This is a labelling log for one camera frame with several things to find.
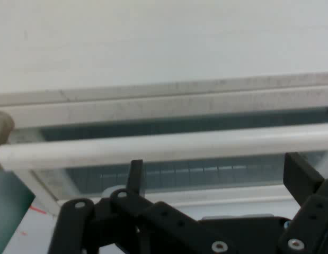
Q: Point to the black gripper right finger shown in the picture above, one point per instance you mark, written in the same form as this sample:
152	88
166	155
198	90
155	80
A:
309	201

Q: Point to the green box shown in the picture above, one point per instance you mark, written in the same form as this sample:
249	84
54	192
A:
7	206

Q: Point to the white toaster oven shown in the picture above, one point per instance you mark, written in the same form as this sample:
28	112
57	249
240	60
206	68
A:
163	111

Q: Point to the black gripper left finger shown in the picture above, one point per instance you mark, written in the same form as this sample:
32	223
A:
132	209

